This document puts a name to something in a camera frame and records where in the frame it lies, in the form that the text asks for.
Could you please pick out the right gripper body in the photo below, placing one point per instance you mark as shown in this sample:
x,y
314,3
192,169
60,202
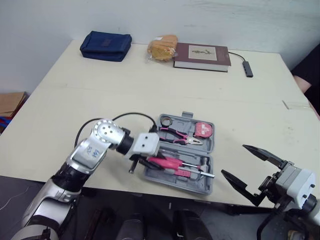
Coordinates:
x,y
268,186

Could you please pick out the grey tool case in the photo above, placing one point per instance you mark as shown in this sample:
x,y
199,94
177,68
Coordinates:
x,y
190,187

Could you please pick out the brown cardboard box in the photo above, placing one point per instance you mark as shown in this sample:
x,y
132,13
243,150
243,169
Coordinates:
x,y
11,102

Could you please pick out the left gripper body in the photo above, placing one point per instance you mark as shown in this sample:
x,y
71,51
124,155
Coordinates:
x,y
136,157

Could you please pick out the robot body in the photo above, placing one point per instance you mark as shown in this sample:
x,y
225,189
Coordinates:
x,y
150,227

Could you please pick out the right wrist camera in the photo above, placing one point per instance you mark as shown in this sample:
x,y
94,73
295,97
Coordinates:
x,y
297,187

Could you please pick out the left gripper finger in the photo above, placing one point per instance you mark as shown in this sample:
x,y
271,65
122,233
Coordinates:
x,y
157,156
147,165

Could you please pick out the red tape measure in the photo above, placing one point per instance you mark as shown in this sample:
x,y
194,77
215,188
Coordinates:
x,y
203,128

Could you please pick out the navy blue fabric pouch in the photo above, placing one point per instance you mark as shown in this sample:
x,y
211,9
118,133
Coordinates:
x,y
105,45

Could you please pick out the pink and black pliers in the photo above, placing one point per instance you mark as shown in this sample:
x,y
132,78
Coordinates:
x,y
180,135

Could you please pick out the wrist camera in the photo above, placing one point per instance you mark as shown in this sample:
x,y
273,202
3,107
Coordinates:
x,y
146,143
297,187

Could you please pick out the bread in clear pack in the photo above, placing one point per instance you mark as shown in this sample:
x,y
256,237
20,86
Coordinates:
x,y
160,50

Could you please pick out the brown hardcover book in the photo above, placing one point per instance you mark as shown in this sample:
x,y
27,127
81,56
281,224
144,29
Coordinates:
x,y
200,53

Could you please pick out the black roll of tape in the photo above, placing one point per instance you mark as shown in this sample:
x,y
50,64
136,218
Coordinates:
x,y
162,122

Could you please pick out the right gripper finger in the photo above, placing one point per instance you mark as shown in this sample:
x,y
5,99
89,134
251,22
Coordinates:
x,y
237,183
265,156

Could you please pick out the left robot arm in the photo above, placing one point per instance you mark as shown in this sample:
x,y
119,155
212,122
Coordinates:
x,y
85,155

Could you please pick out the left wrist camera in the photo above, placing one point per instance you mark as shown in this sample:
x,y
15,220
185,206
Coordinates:
x,y
146,143

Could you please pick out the person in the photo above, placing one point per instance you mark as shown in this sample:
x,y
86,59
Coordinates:
x,y
311,70

